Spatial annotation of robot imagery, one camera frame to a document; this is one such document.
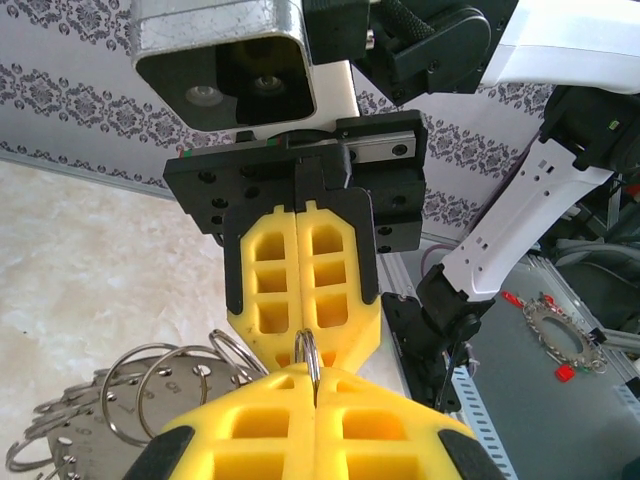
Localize aluminium tray frame rail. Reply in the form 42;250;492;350
534;254;640;381

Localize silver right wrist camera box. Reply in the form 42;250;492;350
130;0;359;134

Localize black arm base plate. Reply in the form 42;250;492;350
382;293;461;416

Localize dark grey bag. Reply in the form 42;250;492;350
549;234;640;286

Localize metal key disc red tags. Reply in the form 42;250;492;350
519;294;609;376

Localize grey toothed belt strap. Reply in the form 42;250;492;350
0;327;321;480

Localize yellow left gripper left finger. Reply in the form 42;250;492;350
124;362;317;480

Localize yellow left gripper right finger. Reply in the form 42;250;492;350
315;368;516;480

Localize grey slotted cable duct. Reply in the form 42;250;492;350
444;364;501;480

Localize long aluminium mounting rail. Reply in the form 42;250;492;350
377;249;421;301

